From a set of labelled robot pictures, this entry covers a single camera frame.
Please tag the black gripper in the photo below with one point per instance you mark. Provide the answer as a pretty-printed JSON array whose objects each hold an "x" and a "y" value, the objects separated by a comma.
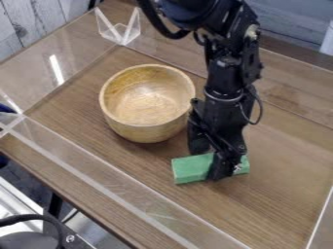
[{"x": 215, "y": 125}]

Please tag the green rectangular block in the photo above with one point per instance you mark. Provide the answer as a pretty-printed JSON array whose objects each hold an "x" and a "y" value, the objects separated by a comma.
[{"x": 191, "y": 169}]

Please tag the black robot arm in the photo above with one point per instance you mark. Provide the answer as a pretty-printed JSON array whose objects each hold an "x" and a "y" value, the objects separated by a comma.
[{"x": 224, "y": 27}]

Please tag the light brown wooden bowl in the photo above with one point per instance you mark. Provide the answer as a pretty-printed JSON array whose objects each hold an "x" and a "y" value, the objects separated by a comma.
[{"x": 144, "y": 101}]

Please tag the black metal table leg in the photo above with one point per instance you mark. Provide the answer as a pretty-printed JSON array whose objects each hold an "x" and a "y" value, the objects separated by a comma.
[{"x": 55, "y": 206}]

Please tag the clear acrylic back wall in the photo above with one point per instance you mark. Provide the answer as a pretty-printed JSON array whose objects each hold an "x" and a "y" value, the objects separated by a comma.
[{"x": 294, "y": 85}]

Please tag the clear acrylic wall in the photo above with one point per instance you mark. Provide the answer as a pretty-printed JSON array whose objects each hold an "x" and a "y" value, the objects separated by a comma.
[
  {"x": 84, "y": 156},
  {"x": 294, "y": 85}
]

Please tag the clear acrylic front wall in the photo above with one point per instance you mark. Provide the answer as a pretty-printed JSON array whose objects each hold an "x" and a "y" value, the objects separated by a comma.
[{"x": 84, "y": 156}]

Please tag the clear acrylic corner bracket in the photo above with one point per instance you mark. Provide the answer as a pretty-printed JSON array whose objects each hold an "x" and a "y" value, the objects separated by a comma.
[{"x": 119, "y": 33}]

